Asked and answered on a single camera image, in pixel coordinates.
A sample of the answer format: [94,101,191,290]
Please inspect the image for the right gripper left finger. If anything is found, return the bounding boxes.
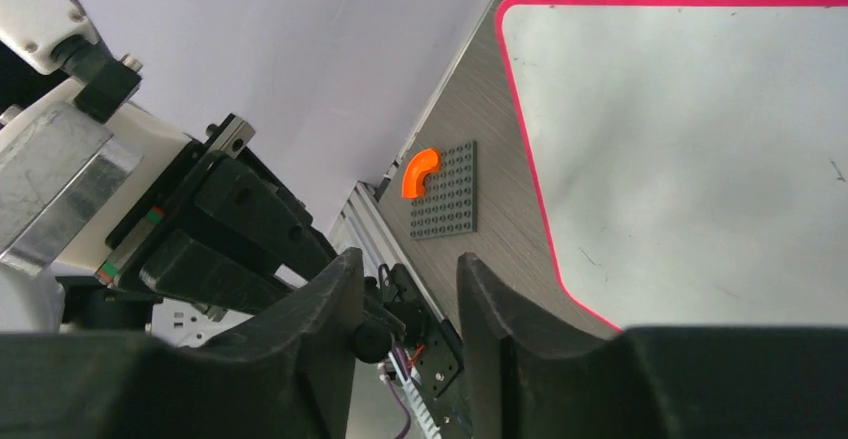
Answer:
[1,248,364,438]

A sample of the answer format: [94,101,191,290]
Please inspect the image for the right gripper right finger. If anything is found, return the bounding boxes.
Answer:
[456,253,847,438]

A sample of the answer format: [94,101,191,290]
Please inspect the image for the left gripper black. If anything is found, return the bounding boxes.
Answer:
[0,101,339,315]

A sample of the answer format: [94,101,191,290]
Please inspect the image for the whiteboard with pink frame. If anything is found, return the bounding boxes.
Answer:
[495,0,847,329]

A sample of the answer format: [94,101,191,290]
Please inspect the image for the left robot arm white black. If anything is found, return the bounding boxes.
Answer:
[1,0,336,332]

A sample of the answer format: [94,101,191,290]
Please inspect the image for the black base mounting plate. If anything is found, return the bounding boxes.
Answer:
[378,263,473,438]

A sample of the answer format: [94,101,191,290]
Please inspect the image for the grey studded baseplate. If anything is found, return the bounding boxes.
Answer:
[404,141,477,241]

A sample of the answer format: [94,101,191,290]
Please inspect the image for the orange curved brick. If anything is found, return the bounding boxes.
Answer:
[401,148,442,200]

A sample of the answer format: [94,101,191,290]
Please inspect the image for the aluminium frame rail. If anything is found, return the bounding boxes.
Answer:
[330,183,448,438]

